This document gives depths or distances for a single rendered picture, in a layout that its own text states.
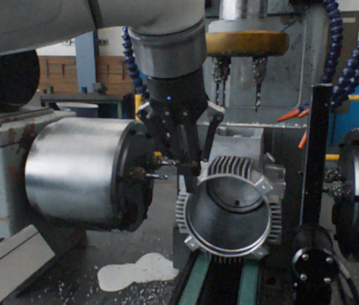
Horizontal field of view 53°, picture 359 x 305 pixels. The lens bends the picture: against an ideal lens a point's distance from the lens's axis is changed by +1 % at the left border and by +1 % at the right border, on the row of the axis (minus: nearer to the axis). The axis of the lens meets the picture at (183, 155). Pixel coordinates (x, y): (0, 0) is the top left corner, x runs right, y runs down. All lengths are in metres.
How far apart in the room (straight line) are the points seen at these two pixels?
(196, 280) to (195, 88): 0.34
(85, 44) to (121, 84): 0.78
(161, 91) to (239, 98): 0.51
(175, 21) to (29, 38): 0.14
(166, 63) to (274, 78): 0.54
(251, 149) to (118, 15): 0.40
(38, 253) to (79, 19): 0.27
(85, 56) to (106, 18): 5.44
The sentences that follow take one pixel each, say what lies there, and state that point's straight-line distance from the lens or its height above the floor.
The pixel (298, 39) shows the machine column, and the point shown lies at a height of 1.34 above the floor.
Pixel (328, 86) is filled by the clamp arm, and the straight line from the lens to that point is 0.57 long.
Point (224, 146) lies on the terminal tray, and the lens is 0.69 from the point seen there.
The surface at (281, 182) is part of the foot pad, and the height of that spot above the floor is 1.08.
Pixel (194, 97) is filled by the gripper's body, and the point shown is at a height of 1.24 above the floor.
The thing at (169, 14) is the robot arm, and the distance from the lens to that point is 0.39.
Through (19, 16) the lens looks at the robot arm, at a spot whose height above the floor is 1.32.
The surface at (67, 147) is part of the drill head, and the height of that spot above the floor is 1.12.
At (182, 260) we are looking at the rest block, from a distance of 0.89.
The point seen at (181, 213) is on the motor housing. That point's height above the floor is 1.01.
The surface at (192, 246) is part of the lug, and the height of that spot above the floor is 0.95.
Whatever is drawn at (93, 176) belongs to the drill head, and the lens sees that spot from 0.69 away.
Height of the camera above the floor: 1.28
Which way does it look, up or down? 14 degrees down
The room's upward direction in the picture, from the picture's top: straight up
